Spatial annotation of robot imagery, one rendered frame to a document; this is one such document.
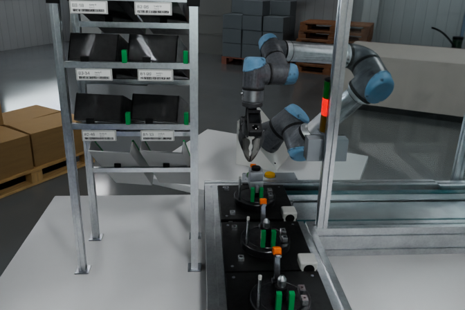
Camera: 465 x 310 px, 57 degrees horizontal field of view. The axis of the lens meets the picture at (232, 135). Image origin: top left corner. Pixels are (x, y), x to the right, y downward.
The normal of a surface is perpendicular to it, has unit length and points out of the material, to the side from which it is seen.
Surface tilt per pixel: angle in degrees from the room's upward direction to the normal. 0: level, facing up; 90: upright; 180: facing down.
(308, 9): 90
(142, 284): 0
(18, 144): 90
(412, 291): 0
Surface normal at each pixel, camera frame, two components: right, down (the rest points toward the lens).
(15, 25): 0.92, 0.15
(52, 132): 0.80, 0.22
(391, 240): 0.07, 0.33
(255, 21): -0.42, 0.29
